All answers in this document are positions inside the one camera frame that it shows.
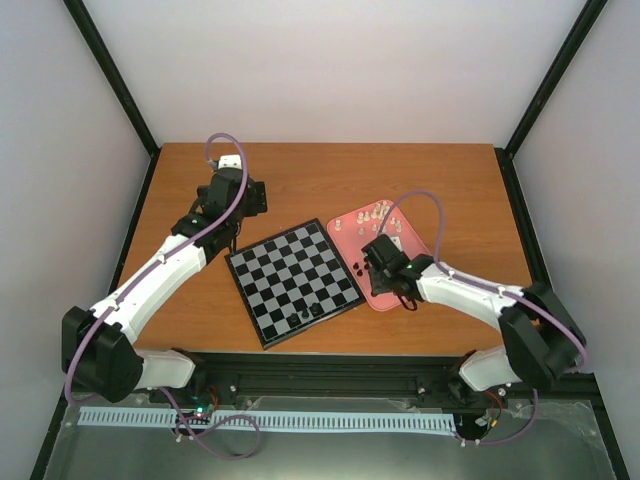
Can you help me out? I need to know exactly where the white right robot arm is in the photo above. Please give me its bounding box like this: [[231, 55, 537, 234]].
[[362, 234, 587, 392]]

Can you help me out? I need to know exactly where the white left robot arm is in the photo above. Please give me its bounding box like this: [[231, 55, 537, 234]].
[[61, 166, 267, 403]]

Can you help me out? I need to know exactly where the pink plastic tray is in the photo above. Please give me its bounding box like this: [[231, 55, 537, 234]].
[[326, 199, 431, 312]]

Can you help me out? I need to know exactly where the black and grey chessboard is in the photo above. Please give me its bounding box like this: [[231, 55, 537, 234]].
[[225, 218, 365, 350]]

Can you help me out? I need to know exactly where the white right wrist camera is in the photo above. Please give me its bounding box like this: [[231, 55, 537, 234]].
[[390, 236, 403, 250]]

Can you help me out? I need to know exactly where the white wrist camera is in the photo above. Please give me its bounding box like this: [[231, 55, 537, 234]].
[[390, 236, 403, 250], [217, 154, 243, 170]]

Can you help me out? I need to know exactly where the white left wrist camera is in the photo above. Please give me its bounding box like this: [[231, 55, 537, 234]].
[[217, 154, 243, 170]]

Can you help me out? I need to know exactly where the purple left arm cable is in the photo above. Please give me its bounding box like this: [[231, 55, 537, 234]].
[[64, 132, 263, 459]]

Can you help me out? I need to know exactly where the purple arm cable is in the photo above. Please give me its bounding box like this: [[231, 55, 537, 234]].
[[379, 190, 589, 447], [64, 132, 263, 459]]

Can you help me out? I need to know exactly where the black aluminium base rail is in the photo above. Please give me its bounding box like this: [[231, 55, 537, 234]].
[[149, 351, 601, 414]]

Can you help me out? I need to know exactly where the light blue slotted cable duct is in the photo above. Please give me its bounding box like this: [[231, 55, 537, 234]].
[[77, 406, 456, 436]]

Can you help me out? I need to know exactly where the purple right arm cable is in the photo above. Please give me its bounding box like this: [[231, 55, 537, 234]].
[[379, 190, 589, 447]]

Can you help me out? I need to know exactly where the black left frame post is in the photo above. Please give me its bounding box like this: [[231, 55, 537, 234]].
[[62, 0, 162, 157]]

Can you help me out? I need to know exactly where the black frame post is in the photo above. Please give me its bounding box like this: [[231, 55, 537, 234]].
[[62, 0, 162, 157], [502, 0, 610, 156]]

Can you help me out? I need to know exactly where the black right frame post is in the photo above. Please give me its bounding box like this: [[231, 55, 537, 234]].
[[502, 0, 610, 156]]

